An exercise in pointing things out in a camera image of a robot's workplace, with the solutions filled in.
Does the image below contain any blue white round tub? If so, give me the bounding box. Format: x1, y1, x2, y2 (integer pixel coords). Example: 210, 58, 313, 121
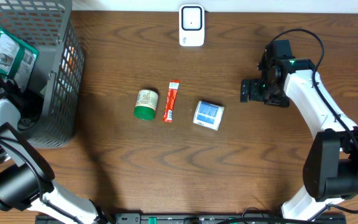
193, 101, 224, 131

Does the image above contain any red stick packet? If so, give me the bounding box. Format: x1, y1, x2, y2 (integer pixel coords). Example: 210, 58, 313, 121
163, 80, 180, 123

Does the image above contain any green lid beige jar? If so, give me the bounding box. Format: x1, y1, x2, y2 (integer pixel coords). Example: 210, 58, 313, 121
134, 90, 158, 120

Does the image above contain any green 3M wipes pack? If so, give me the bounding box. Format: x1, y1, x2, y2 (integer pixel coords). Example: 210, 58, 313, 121
0, 28, 39, 93

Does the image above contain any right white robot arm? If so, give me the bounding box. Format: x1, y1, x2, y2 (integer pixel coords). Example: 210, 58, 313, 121
242, 53, 358, 221

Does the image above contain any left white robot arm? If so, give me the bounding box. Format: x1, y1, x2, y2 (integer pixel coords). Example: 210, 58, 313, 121
0, 75, 141, 223

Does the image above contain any white barcode scanner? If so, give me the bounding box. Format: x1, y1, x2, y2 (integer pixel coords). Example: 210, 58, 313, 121
179, 4, 205, 47

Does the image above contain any grey mesh basket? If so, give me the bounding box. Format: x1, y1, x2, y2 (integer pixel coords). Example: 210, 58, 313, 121
0, 0, 85, 147

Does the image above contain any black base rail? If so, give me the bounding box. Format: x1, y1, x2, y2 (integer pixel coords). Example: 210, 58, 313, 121
35, 213, 347, 224

